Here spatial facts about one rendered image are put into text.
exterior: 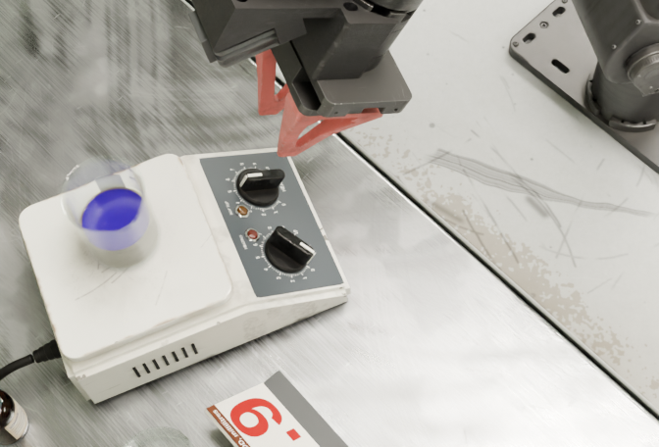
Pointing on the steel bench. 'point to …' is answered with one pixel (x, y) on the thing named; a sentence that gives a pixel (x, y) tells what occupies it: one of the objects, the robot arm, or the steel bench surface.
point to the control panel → (265, 280)
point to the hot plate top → (51, 246)
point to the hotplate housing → (234, 333)
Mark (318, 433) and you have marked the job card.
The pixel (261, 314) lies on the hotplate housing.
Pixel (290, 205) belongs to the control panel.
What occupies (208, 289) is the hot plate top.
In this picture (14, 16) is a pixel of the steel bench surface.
